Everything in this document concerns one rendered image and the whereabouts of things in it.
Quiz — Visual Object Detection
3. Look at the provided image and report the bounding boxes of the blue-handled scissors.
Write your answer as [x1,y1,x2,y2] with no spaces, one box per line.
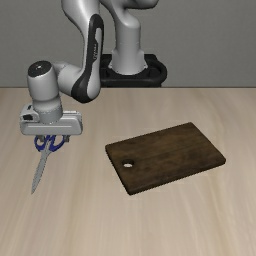
[30,134,67,195]

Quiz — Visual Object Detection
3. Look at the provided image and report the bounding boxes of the dark brown cutting board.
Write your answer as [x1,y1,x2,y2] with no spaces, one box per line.
[104,121,227,196]

